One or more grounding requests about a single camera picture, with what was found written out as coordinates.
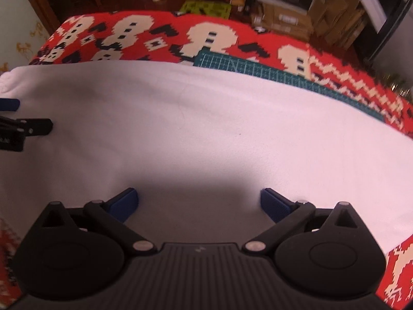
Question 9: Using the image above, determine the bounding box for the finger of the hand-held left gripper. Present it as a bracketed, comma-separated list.
[0, 116, 54, 137]
[0, 98, 21, 112]

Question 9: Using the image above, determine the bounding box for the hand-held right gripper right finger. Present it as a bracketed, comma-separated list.
[244, 187, 359, 254]

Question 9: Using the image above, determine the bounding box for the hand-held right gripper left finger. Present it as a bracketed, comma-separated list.
[40, 187, 157, 258]

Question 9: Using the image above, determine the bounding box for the white shirt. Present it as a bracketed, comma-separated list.
[0, 61, 413, 256]

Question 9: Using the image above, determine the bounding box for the green cutting mat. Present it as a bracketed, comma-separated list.
[190, 47, 388, 124]

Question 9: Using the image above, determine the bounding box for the red patterned blanket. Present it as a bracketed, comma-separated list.
[0, 11, 413, 310]

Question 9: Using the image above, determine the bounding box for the christmas garland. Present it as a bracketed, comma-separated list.
[371, 68, 413, 98]

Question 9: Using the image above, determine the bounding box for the stack of flattened cardboard boxes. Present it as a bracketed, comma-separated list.
[251, 0, 369, 51]

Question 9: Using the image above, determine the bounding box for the green plastic stool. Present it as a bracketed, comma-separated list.
[179, 0, 233, 19]

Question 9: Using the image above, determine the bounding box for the white cardboard box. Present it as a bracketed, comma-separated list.
[354, 0, 388, 25]

